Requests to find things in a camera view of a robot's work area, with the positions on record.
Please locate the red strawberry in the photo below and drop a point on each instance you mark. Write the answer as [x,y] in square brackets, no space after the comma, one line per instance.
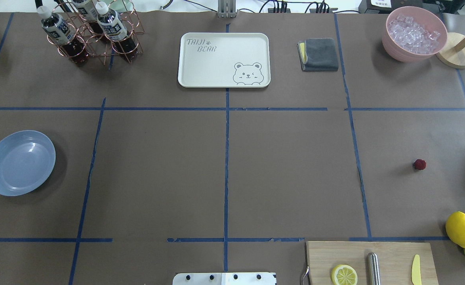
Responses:
[419,164]

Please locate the blue plastic plate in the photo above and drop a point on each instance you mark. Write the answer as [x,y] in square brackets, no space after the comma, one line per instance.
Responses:
[27,159]

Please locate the cream bear serving tray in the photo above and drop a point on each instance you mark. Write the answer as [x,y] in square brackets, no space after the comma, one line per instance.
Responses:
[224,60]

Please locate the grey folded cloth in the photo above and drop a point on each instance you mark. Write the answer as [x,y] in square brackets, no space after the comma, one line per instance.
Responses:
[318,55]

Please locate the dark tea bottle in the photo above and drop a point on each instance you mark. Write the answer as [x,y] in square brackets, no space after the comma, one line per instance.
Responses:
[111,23]
[62,35]
[87,10]

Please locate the half lemon slice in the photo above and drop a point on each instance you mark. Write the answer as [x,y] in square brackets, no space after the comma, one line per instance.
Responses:
[344,274]

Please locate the wooden cutting board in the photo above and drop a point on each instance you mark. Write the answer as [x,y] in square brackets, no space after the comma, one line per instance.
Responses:
[395,261]

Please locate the pink bowl with ice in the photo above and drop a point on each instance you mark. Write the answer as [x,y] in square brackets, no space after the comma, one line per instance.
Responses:
[413,34]

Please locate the yellow plastic knife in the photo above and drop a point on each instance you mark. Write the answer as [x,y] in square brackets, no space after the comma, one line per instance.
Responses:
[416,270]

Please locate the large yellow lemon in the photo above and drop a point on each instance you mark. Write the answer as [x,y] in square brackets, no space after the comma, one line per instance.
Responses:
[455,228]

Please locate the wooden stand base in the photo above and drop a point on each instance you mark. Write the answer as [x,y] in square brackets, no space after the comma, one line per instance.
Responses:
[453,52]

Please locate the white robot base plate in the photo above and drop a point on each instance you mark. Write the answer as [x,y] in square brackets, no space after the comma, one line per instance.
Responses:
[225,278]

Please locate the copper wire bottle rack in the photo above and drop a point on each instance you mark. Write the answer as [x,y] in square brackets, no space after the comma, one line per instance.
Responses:
[88,39]

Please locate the steel knife handle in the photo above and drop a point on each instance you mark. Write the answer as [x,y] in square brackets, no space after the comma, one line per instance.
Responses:
[373,267]

